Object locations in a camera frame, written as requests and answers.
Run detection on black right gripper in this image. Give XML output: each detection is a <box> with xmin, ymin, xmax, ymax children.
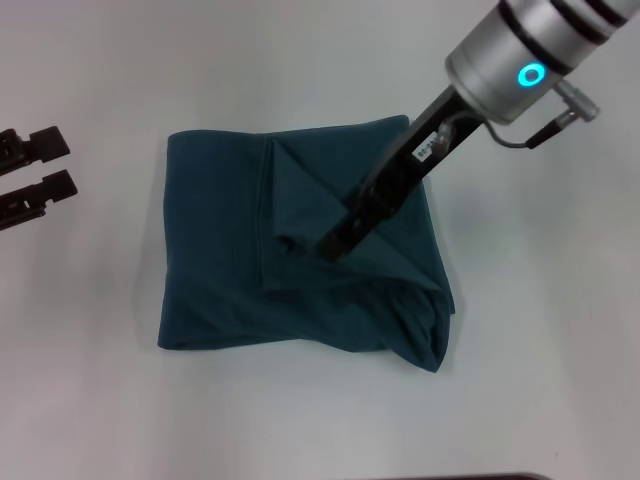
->
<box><xmin>316</xmin><ymin>85</ymin><xmax>487</xmax><ymax>265</ymax></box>

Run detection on teal t-shirt with FREE print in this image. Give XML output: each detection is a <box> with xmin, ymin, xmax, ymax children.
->
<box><xmin>155</xmin><ymin>114</ymin><xmax>457</xmax><ymax>376</ymax></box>

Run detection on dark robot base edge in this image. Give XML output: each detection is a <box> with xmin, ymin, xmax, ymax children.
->
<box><xmin>462</xmin><ymin>471</ymin><xmax>547</xmax><ymax>480</ymax></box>

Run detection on thin dark cable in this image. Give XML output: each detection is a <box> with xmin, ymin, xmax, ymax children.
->
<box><xmin>483</xmin><ymin>110</ymin><xmax>577</xmax><ymax>150</ymax></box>

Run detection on silver cable plug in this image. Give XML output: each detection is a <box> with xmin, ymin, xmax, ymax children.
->
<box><xmin>553</xmin><ymin>79</ymin><xmax>601</xmax><ymax>122</ymax></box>

